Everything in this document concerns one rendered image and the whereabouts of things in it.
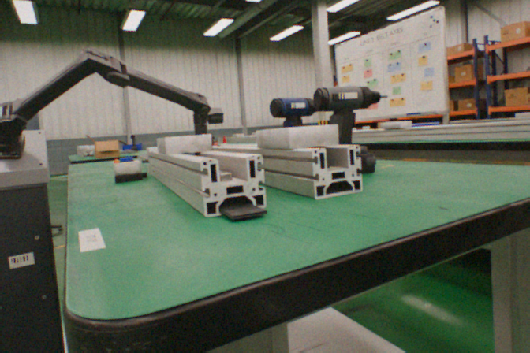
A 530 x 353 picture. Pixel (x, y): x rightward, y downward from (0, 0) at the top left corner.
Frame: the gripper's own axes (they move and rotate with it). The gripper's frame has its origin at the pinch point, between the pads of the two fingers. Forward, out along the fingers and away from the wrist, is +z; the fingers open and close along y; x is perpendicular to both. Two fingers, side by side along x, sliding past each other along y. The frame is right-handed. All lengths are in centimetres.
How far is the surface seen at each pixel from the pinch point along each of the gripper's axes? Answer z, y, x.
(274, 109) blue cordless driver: -16, 11, -55
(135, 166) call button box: -2.5, -29.3, -35.3
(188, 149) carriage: -7, -18, -67
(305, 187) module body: 1, -3, -96
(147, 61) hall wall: -273, 82, 1108
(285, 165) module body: -3, -3, -89
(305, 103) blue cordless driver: -17, 21, -56
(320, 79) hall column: -126, 473, 662
